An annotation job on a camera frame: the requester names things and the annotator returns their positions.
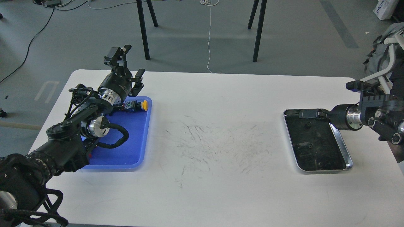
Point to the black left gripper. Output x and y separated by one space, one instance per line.
118 84

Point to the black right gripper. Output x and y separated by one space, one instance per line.
342 117

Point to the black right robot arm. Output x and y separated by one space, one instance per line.
376 109

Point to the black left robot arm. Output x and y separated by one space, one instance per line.
24 195

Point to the silver metal tray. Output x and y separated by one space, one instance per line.
329 153

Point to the grey white chair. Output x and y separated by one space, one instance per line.
385 61

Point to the blue plastic tray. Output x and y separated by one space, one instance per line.
130 154

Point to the black stand legs right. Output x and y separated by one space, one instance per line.
260 25

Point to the white cardboard box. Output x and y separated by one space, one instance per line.
384 9

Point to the yellow push button switch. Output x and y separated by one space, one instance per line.
135 106

